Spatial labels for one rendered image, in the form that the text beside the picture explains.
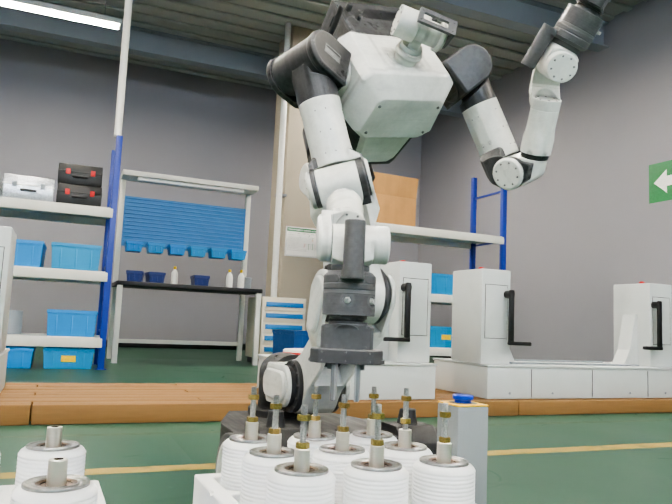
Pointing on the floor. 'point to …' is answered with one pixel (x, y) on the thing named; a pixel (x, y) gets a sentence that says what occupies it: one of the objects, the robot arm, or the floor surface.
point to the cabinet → (282, 310)
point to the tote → (289, 339)
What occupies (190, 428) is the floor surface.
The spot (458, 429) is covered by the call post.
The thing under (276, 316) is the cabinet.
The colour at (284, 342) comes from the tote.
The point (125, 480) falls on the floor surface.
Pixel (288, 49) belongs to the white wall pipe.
